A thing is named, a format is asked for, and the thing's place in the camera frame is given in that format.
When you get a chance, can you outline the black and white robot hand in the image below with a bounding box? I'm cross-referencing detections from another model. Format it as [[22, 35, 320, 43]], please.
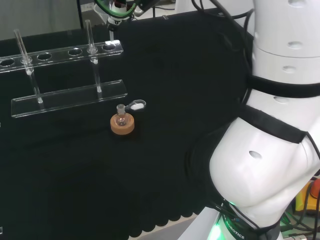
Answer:
[[94, 0, 137, 32]]

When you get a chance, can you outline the translucent plastic funnel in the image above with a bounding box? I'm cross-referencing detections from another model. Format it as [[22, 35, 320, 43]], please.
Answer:
[[93, 2, 116, 47]]

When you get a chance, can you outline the glass weighing funnel with powder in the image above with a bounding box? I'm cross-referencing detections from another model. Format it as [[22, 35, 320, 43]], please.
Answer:
[[124, 99, 147, 111]]

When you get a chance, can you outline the clear acrylic funnel stand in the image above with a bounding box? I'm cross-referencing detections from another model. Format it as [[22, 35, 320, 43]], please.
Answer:
[[0, 19, 129, 119]]

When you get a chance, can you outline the clear round-bottom glass flask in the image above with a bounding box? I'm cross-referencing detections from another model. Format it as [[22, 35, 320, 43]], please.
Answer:
[[114, 103, 130, 127]]

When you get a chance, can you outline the pale board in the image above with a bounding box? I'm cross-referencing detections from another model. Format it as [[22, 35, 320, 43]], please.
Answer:
[[0, 0, 84, 41]]

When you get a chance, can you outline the black bench cloth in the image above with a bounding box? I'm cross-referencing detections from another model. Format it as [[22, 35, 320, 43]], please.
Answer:
[[0, 7, 256, 239]]

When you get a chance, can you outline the yellow stop button box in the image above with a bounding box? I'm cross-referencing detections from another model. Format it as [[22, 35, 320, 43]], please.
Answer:
[[294, 176, 320, 214]]

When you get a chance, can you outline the green cable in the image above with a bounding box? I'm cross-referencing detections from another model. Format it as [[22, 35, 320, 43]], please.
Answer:
[[95, 0, 137, 19]]

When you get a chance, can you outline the cork ring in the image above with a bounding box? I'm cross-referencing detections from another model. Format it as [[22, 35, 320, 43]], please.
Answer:
[[110, 112, 136, 137]]

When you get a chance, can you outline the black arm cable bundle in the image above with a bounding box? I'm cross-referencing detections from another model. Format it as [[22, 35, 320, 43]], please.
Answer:
[[189, 0, 257, 83]]

